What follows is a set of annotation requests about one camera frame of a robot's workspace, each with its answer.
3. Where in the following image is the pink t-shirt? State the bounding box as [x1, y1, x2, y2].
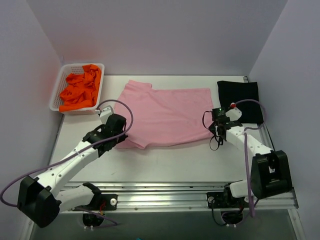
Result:
[114, 80, 213, 149]

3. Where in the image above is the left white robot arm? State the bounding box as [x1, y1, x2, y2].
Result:
[17, 113, 127, 228]

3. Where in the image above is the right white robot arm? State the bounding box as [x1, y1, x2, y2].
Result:
[208, 107, 293, 207]

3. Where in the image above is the black folded t-shirt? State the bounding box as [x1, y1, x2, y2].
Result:
[217, 81, 264, 125]

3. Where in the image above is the orange crumpled t-shirt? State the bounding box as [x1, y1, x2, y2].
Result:
[59, 64, 102, 112]

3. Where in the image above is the white plastic basket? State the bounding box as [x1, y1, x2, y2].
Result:
[49, 63, 105, 115]

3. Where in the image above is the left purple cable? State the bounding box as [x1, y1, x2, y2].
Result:
[0, 99, 135, 229]

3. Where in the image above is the purple cable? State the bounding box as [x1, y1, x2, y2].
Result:
[236, 98, 268, 218]
[0, 99, 135, 229]

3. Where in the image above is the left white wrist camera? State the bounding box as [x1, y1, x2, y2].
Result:
[95, 105, 114, 124]

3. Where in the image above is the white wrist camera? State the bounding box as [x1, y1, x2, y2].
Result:
[225, 102, 242, 121]
[95, 105, 114, 124]

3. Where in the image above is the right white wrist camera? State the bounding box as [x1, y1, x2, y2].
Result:
[225, 102, 242, 121]

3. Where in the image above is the black thin cable loop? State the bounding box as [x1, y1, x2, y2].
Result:
[201, 110, 226, 152]

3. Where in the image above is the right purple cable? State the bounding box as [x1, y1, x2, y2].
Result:
[236, 98, 268, 218]

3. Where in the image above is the aluminium rail frame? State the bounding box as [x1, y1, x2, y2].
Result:
[19, 77, 307, 240]

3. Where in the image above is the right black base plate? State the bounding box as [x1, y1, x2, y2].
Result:
[206, 191, 249, 209]

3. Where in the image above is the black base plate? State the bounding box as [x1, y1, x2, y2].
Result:
[206, 191, 249, 209]
[75, 193, 118, 211]

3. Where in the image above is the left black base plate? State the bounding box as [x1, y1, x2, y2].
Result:
[75, 193, 118, 211]

